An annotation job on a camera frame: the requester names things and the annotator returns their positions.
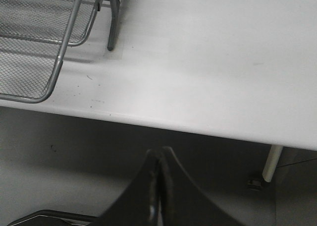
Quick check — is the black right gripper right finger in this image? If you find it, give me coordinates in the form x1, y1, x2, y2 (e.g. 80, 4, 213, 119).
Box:
159, 147, 242, 226

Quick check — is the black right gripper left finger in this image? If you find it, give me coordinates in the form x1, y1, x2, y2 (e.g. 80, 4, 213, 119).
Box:
95, 150, 160, 226

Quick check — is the silver mesh tray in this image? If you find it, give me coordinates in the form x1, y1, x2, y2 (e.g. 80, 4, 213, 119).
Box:
0, 0, 85, 103
68, 0, 103, 47

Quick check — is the white table leg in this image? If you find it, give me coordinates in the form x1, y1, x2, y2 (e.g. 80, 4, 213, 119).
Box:
262, 145, 283, 183

